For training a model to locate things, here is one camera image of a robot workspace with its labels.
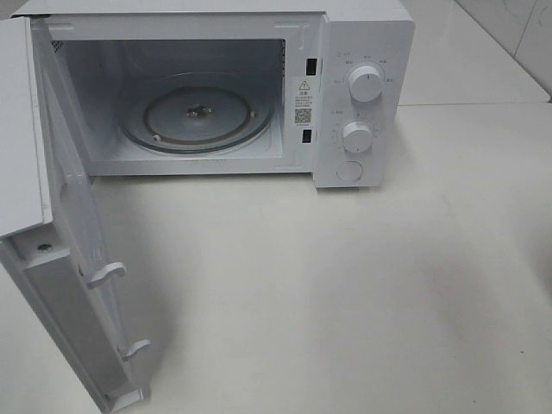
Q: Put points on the round white door button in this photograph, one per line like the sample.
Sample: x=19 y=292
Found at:
x=349 y=171

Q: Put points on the white microwave knob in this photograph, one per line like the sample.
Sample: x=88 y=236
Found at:
x=357 y=137
x=365 y=82

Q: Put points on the white microwave door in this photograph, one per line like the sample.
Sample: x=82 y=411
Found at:
x=52 y=244

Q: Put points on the white warning label sticker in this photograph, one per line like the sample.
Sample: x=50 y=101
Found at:
x=303 y=100

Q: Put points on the glass microwave turntable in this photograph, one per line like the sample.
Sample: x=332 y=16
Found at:
x=198 y=112

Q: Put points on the white microwave oven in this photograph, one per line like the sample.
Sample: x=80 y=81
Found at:
x=112 y=45

